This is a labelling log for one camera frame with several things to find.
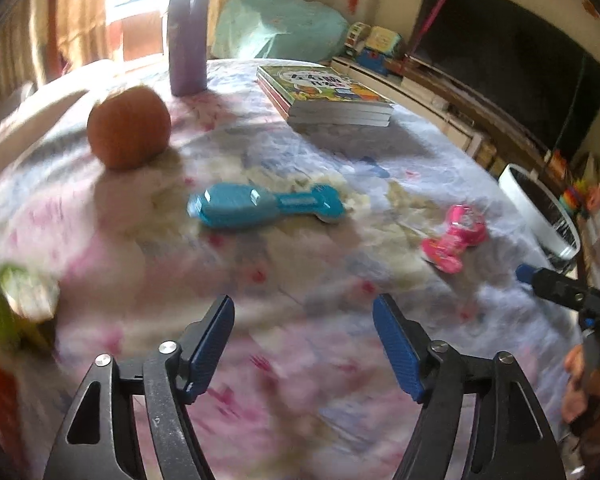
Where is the green packet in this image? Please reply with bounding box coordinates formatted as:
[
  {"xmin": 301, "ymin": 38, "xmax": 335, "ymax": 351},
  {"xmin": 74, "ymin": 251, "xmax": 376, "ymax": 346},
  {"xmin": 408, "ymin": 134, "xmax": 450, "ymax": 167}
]
[{"xmin": 0, "ymin": 262, "xmax": 61, "ymax": 356}]

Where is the white bin with black liner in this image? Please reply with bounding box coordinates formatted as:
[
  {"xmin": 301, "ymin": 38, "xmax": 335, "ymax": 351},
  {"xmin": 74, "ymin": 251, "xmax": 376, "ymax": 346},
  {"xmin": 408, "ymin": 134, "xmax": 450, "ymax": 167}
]
[{"xmin": 497, "ymin": 162, "xmax": 582, "ymax": 261}]

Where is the orange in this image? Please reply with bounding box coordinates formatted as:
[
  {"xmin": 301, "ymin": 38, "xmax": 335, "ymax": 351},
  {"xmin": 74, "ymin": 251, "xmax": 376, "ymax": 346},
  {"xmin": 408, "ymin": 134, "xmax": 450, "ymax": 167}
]
[{"xmin": 87, "ymin": 86, "xmax": 172, "ymax": 170}]

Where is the purple bottle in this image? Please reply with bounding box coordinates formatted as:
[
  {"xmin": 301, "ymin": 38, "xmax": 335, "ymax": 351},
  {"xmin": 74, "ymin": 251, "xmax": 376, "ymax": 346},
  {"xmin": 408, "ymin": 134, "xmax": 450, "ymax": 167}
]
[{"xmin": 166, "ymin": 0, "xmax": 211, "ymax": 97}]

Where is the blue plastic toy brush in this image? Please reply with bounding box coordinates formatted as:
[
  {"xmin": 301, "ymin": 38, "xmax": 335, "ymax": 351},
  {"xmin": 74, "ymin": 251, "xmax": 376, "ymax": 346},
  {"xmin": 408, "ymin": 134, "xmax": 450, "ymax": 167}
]
[{"xmin": 187, "ymin": 182, "xmax": 345, "ymax": 231}]

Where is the person's right hand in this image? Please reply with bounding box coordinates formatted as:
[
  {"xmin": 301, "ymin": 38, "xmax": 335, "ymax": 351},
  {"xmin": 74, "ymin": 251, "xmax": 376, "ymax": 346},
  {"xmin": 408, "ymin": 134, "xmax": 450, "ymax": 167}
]
[{"xmin": 561, "ymin": 344, "xmax": 600, "ymax": 463}]

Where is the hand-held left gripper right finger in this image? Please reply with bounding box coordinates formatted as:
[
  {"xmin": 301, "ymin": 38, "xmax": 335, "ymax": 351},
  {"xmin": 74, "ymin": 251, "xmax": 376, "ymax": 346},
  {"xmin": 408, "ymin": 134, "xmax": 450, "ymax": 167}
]
[{"xmin": 372, "ymin": 294, "xmax": 567, "ymax": 480}]

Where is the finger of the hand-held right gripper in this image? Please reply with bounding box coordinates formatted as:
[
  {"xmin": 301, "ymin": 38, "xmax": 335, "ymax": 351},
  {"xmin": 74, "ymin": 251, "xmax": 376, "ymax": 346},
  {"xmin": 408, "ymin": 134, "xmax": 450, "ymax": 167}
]
[{"xmin": 515, "ymin": 264, "xmax": 600, "ymax": 312}]

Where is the yellow and green toy box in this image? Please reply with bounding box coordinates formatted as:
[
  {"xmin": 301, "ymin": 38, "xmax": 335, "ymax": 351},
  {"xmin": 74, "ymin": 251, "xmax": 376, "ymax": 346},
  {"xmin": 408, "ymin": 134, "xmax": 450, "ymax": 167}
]
[{"xmin": 367, "ymin": 26, "xmax": 404, "ymax": 56}]

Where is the white and wood television cabinet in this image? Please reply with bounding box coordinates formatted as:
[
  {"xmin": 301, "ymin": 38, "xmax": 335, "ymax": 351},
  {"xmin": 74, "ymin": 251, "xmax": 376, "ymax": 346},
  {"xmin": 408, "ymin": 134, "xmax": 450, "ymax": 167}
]
[{"xmin": 330, "ymin": 55, "xmax": 556, "ymax": 177}]

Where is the pink pole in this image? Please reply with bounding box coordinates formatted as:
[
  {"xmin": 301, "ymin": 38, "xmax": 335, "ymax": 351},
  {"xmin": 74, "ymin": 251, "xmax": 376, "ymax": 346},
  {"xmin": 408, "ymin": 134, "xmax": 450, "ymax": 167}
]
[{"xmin": 412, "ymin": 0, "xmax": 456, "ymax": 55}]

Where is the black flat television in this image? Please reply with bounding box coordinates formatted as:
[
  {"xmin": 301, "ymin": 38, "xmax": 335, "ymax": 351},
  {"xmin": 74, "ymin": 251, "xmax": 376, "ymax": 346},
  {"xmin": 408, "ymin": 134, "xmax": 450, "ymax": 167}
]
[{"xmin": 411, "ymin": 0, "xmax": 600, "ymax": 161}]

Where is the pink plastic toy gadget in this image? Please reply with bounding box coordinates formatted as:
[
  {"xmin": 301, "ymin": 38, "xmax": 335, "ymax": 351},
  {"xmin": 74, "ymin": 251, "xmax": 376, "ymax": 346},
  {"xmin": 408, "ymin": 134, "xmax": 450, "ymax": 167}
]
[{"xmin": 421, "ymin": 204, "xmax": 487, "ymax": 274}]

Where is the white toy basket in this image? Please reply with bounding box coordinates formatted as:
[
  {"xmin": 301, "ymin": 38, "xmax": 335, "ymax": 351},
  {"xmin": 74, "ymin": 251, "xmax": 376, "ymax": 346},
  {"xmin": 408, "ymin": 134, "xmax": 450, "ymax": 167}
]
[{"xmin": 345, "ymin": 22, "xmax": 371, "ymax": 56}]

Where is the rainbow stacking ring toy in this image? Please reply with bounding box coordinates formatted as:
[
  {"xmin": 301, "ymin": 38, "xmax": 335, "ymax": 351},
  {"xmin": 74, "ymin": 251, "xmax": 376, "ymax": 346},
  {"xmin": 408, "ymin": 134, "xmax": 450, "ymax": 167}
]
[{"xmin": 562, "ymin": 182, "xmax": 589, "ymax": 211}]

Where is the stack of picture books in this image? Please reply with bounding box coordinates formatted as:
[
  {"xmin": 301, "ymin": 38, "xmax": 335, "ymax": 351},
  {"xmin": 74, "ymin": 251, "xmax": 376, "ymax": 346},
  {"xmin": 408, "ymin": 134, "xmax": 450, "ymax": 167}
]
[{"xmin": 256, "ymin": 64, "xmax": 396, "ymax": 128}]

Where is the blue toy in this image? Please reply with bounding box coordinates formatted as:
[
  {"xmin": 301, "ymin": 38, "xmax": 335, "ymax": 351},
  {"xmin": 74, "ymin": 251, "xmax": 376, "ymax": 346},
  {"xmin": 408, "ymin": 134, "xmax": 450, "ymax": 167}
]
[{"xmin": 357, "ymin": 49, "xmax": 393, "ymax": 75}]

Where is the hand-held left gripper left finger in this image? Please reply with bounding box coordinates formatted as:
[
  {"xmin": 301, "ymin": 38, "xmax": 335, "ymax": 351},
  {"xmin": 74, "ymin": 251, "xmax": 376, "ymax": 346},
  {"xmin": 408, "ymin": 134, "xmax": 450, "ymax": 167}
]
[{"xmin": 42, "ymin": 294, "xmax": 236, "ymax": 480}]

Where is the green pole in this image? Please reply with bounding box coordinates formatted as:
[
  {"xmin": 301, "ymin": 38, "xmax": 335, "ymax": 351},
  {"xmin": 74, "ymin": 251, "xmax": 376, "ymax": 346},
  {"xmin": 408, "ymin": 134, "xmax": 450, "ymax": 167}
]
[{"xmin": 550, "ymin": 54, "xmax": 587, "ymax": 157}]

